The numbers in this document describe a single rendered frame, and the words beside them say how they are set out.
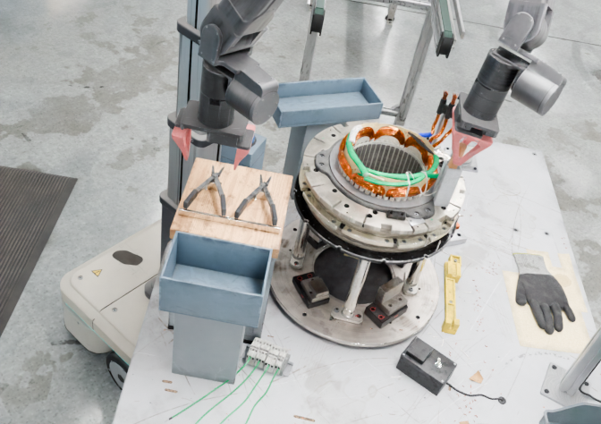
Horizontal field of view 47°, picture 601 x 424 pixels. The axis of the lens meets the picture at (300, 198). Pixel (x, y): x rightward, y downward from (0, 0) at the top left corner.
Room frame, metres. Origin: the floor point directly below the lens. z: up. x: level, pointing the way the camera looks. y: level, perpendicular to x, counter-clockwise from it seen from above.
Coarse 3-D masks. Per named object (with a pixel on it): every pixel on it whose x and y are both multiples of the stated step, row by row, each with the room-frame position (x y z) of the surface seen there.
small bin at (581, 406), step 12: (564, 408) 0.78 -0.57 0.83; (576, 408) 0.78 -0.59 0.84; (588, 408) 0.78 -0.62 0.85; (600, 408) 0.79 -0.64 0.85; (540, 420) 0.77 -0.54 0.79; (552, 420) 0.78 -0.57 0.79; (564, 420) 0.78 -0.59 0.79; (576, 420) 0.78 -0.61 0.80; (588, 420) 0.78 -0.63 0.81; (600, 420) 0.79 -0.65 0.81
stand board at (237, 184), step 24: (192, 168) 0.97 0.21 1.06; (216, 168) 0.99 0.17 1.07; (240, 168) 1.00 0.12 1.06; (216, 192) 0.92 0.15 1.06; (240, 192) 0.93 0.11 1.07; (288, 192) 0.96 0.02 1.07; (240, 216) 0.87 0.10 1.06; (264, 216) 0.89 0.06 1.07; (240, 240) 0.82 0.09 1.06; (264, 240) 0.83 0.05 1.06
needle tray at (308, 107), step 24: (288, 96) 1.33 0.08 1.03; (312, 96) 1.36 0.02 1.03; (336, 96) 1.38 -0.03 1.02; (360, 96) 1.40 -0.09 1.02; (288, 120) 1.22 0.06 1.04; (312, 120) 1.25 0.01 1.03; (336, 120) 1.28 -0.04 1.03; (360, 120) 1.31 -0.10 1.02; (288, 144) 1.33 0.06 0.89; (288, 168) 1.30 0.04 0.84
